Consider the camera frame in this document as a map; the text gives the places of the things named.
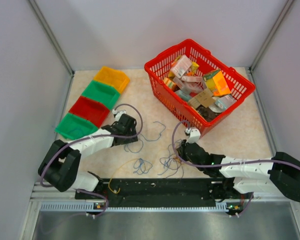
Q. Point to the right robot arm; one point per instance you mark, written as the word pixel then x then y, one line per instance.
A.
pixel 278 174

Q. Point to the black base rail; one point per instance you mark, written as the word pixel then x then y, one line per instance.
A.
pixel 167 192

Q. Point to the green plastic bin rear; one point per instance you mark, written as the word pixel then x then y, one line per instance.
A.
pixel 102 93

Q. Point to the green plastic bin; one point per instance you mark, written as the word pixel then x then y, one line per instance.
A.
pixel 102 93
pixel 72 127

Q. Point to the red plastic bin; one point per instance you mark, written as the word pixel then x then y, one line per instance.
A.
pixel 90 110

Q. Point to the pink box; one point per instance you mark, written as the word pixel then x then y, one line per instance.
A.
pixel 180 66

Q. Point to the metal front plate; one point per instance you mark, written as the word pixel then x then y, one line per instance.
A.
pixel 261 221

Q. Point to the yellow plastic bin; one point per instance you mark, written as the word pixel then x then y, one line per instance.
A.
pixel 112 77

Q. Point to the brown cardboard box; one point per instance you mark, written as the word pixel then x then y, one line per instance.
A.
pixel 204 98

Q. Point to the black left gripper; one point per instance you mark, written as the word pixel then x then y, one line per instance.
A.
pixel 128 140

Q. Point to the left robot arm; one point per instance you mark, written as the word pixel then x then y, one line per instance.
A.
pixel 60 167

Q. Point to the green plastic bin front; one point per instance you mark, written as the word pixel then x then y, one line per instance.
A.
pixel 72 127

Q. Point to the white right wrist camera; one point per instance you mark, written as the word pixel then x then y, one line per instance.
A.
pixel 193 135

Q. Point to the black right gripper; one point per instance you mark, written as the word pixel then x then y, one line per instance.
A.
pixel 181 150

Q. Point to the orange green carton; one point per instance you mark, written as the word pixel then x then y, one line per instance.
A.
pixel 216 83

